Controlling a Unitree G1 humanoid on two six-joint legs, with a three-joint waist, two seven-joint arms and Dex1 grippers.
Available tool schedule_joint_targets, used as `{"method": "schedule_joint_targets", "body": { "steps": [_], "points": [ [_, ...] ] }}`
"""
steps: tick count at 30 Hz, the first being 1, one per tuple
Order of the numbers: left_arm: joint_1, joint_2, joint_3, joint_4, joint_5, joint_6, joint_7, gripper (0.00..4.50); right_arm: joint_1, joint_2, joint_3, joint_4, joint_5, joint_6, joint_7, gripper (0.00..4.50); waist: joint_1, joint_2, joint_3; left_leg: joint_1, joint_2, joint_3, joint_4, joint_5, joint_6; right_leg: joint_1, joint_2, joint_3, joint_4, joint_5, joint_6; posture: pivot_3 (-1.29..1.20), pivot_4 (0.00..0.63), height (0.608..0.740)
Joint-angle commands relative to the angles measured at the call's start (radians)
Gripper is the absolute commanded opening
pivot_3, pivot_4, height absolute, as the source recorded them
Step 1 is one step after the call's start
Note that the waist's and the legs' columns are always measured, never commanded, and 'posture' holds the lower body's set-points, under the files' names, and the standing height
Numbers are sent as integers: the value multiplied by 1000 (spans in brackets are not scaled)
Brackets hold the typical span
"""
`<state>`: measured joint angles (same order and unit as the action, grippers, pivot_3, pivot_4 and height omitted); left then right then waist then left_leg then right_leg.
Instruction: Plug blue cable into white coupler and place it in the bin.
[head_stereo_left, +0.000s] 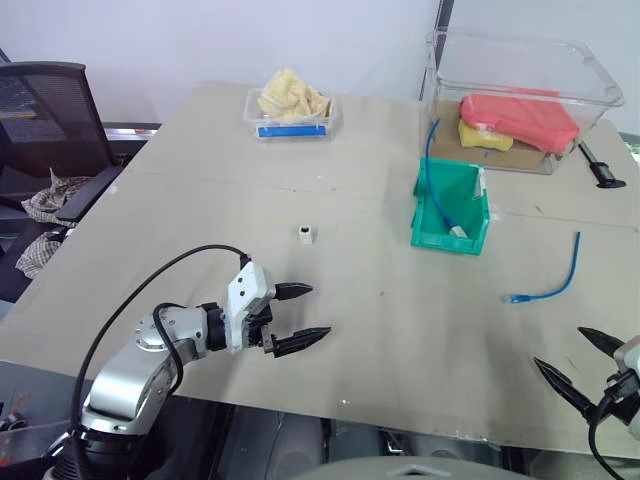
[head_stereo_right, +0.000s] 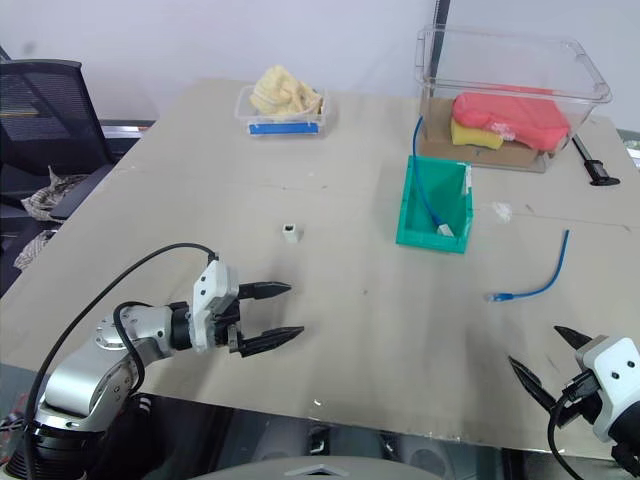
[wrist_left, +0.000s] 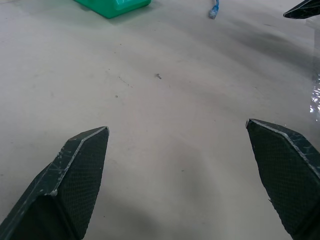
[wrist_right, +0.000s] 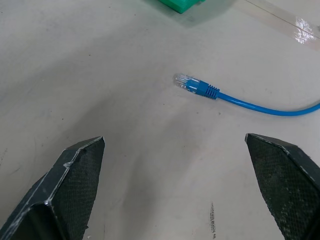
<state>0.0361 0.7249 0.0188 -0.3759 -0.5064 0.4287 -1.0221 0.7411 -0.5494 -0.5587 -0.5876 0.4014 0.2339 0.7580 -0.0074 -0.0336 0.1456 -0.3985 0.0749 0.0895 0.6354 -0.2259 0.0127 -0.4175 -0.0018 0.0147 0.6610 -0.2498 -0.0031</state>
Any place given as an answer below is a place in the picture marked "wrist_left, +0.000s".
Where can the green plastic container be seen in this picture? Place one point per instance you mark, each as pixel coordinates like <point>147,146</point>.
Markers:
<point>113,6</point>

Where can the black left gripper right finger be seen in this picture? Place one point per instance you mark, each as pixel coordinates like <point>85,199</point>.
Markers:
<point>285,175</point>

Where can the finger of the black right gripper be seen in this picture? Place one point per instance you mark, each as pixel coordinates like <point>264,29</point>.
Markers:
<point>303,11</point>

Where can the small metal screw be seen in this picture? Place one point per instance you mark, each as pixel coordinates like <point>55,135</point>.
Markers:
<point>158,75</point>

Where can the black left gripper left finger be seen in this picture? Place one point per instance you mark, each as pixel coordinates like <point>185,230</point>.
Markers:
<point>75,180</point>

